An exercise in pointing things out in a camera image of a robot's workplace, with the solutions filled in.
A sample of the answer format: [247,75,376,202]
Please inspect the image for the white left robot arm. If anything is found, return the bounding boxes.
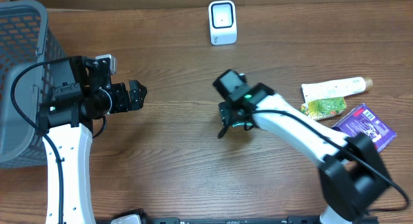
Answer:
[38,54,147,223]

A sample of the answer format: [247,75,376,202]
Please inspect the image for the green yellow snack packet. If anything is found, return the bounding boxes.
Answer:
[300,97,347,121]

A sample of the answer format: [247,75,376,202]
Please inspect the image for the white tube gold cap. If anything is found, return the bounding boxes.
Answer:
[301,77,374,103]

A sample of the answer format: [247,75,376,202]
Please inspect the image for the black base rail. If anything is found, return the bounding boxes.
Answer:
[151,216,321,224]

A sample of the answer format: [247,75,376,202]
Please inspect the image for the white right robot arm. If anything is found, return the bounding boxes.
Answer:
[213,82,390,223]

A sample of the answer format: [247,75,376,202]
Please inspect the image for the white base mount left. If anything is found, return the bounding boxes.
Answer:
[109,209,153,224]

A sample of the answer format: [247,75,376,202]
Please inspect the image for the purple Carefree pad pack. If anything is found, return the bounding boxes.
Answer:
[332,104,397,152]

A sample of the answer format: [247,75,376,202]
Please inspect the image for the mint green wipes pack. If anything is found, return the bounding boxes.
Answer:
[232,121,254,127]

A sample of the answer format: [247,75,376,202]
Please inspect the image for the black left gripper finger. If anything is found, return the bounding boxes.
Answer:
[130,94,145,110]
[128,80,147,97]

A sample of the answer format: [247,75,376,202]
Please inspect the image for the dark grey plastic basket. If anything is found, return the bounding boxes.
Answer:
[0,0,67,169]

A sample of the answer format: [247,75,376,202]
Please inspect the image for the white barcode scanner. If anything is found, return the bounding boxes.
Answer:
[208,0,237,45]

